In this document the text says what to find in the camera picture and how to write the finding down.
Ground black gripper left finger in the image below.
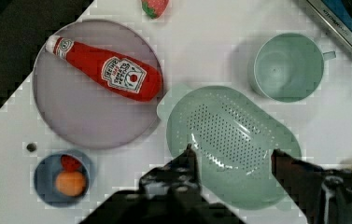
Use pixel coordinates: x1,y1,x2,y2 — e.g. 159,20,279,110
138,144,201,199

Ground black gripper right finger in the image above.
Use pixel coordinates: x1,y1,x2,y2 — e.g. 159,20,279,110
271,149,352,224

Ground green plastic strainer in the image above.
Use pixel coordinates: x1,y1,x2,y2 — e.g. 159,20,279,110
157,84,301,210

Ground orange toy fruit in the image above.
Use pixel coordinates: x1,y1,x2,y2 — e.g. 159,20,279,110
55,171,87,197

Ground red toy fruit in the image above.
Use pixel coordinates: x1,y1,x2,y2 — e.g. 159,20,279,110
61,155,81,172

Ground red ketchup bottle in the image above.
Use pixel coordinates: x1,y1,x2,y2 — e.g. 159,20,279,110
45,35,162,102

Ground grey round plate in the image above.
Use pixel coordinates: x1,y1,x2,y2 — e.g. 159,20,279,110
33,20,163,149

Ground small blue bowl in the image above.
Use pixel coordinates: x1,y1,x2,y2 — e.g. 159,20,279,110
33,149,96,208

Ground green plastic cup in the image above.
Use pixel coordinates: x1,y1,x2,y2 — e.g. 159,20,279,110
248,33,336,103

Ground toy strawberry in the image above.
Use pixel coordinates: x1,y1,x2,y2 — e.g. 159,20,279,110
141,0,169,19

